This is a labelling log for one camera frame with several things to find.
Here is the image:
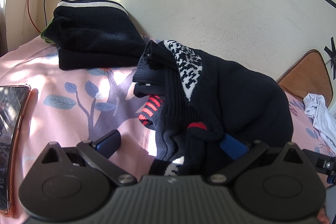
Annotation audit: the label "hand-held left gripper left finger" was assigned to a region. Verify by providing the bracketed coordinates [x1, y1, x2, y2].
[41, 129, 137, 186]

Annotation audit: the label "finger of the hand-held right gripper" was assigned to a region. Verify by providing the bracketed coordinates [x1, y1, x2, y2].
[302, 149, 336, 184]

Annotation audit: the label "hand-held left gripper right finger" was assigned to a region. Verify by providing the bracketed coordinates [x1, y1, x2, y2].
[209, 133, 303, 186]

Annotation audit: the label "navy reindeer pattern sweater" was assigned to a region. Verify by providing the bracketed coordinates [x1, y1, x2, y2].
[133, 40, 294, 177]

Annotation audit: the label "folded black white-striped clothes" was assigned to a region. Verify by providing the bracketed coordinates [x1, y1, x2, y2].
[52, 0, 147, 71]

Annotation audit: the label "white garment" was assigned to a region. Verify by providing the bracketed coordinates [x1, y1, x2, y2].
[303, 93, 336, 155]

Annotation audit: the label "pink printed bedsheet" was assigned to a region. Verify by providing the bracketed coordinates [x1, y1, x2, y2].
[0, 35, 336, 224]

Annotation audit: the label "phone in pink case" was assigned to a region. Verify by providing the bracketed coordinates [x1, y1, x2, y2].
[0, 85, 32, 217]

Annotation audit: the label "green cloth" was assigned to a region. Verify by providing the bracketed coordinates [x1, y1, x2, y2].
[40, 20, 54, 44]

